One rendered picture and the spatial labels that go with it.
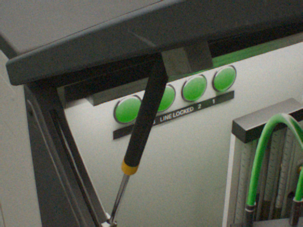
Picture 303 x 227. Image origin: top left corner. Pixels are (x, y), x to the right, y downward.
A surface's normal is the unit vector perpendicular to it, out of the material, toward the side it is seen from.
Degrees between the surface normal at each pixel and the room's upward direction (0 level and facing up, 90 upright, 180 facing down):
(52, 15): 0
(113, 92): 90
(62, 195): 90
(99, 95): 90
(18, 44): 0
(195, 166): 90
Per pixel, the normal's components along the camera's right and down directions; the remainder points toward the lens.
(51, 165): -0.85, 0.29
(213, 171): 0.53, 0.46
